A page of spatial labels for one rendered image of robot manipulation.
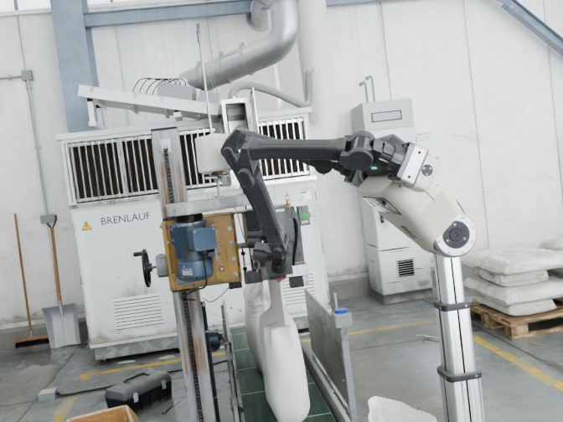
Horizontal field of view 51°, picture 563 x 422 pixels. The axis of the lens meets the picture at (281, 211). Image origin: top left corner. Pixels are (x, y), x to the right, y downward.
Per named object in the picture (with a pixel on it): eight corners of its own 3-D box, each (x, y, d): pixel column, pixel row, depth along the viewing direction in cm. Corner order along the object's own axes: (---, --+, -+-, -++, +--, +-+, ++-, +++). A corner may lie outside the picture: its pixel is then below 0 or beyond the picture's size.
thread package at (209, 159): (238, 171, 247) (233, 130, 246) (198, 175, 245) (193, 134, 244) (236, 172, 263) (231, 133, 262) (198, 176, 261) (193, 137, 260)
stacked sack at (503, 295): (583, 297, 469) (581, 278, 468) (506, 310, 459) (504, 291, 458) (550, 288, 511) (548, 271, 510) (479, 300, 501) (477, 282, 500)
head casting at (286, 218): (305, 263, 272) (297, 199, 270) (252, 270, 269) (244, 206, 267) (295, 256, 302) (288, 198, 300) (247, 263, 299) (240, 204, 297)
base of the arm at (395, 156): (405, 145, 185) (391, 181, 185) (383, 135, 184) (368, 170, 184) (415, 143, 176) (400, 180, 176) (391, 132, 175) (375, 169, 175)
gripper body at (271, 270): (265, 265, 234) (265, 254, 228) (290, 261, 235) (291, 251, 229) (267, 279, 230) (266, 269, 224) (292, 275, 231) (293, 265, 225)
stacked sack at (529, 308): (559, 311, 473) (558, 296, 473) (508, 319, 468) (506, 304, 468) (516, 296, 539) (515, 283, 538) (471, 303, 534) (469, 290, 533)
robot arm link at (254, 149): (228, 149, 184) (236, 130, 191) (237, 182, 194) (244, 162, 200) (372, 151, 173) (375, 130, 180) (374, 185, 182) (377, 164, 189)
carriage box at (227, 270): (242, 281, 268) (234, 213, 266) (167, 292, 264) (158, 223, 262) (240, 274, 292) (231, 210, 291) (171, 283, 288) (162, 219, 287)
